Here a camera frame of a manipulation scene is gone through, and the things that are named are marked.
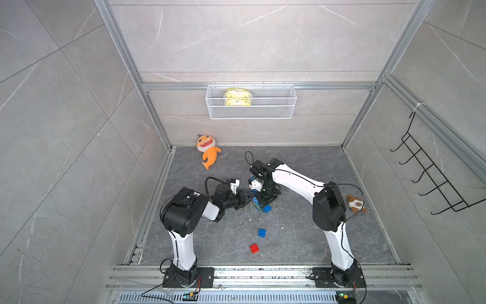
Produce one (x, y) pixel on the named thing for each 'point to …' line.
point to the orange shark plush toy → (206, 144)
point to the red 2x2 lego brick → (254, 248)
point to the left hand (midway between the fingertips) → (257, 194)
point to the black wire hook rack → (455, 201)
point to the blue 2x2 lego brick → (262, 232)
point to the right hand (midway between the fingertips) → (265, 204)
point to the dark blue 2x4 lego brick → (255, 201)
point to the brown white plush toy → (355, 204)
